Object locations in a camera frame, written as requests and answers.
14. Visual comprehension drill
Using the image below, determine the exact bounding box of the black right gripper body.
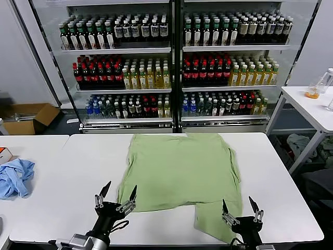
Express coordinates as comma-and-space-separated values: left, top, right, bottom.
230, 216, 264, 246

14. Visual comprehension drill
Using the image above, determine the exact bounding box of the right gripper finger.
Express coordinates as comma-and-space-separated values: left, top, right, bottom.
248, 196, 264, 223
221, 198, 240, 226

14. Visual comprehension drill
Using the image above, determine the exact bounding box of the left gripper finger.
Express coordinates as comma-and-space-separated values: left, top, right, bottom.
94, 181, 112, 208
116, 185, 138, 216

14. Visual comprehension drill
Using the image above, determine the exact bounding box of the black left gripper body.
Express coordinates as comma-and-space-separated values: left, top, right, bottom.
91, 202, 123, 242

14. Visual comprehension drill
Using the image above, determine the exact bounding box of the light green polo shirt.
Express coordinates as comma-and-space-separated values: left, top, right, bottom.
116, 132, 244, 243

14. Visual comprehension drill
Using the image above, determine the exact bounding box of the black plastic crate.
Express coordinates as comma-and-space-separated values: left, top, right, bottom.
269, 134, 326, 167

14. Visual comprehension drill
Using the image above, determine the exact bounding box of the black bulky object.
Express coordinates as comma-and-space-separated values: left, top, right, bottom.
301, 169, 333, 209

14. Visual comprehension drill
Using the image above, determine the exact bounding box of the glass door beverage cooler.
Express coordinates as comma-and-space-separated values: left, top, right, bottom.
28, 0, 176, 134

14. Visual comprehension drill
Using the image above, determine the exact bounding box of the crumpled grey cloth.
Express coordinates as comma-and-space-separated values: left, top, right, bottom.
287, 133, 319, 158

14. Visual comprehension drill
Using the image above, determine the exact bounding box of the shelf with bottled drinks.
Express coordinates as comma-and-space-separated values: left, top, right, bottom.
175, 0, 322, 134

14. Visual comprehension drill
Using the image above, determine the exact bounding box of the crumpled light blue shirt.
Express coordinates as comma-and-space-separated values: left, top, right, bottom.
0, 158, 36, 201

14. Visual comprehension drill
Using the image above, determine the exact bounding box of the dark green cloth pile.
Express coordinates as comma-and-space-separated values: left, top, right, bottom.
318, 137, 333, 161

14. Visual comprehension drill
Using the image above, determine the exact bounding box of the orange and white carton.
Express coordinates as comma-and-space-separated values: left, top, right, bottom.
0, 147, 13, 165

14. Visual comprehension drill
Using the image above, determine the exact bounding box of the open brown cardboard box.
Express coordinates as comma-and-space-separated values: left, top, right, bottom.
2, 103, 62, 135

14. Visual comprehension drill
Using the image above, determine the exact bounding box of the small white side table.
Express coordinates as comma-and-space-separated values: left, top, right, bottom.
265, 85, 333, 175

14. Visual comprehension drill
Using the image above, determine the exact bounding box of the glass beaker orange liquid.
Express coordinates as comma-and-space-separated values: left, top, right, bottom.
304, 82, 321, 100

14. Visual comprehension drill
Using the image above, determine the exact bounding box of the clear bottle white cap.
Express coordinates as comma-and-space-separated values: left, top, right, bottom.
317, 68, 333, 94

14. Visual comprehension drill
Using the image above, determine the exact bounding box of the green cap dark tea bottle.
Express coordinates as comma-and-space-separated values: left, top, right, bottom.
105, 21, 115, 49
69, 22, 79, 51
211, 18, 221, 47
77, 22, 88, 50
202, 18, 211, 47
230, 18, 239, 46
86, 22, 97, 50
59, 23, 70, 51
193, 18, 202, 47
184, 18, 193, 47
95, 21, 106, 49
221, 18, 230, 46

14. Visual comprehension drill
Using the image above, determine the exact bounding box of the white cap blue label bottle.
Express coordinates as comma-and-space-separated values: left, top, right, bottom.
122, 19, 132, 42
283, 16, 294, 44
257, 17, 266, 44
150, 18, 160, 42
275, 17, 285, 44
266, 17, 276, 44
140, 19, 150, 42
131, 19, 140, 42
113, 20, 123, 42
159, 18, 169, 42

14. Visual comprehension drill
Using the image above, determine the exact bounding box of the white cap beige label bottle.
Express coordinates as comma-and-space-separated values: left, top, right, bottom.
239, 17, 249, 44
248, 17, 258, 44

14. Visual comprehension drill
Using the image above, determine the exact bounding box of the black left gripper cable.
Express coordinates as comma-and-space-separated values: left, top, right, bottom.
109, 220, 130, 234

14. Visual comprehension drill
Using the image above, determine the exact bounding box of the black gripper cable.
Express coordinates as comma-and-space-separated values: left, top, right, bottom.
109, 220, 130, 234
228, 236, 247, 250

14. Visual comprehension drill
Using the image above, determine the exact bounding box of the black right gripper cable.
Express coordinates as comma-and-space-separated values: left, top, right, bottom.
228, 236, 247, 250

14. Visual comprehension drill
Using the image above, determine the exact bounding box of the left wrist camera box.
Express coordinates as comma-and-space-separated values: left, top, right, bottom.
68, 233, 92, 248

